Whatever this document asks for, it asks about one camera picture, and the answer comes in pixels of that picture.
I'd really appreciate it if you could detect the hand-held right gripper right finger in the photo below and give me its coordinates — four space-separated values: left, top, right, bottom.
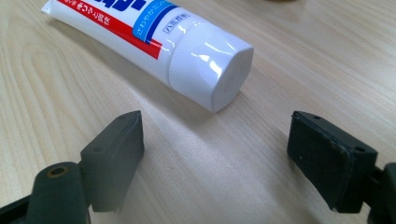
286 110 378 215

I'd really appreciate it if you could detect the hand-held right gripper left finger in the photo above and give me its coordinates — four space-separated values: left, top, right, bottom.
79 109 146 214

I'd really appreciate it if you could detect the white toothpaste tube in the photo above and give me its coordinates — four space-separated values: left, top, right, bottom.
40 0 255 114

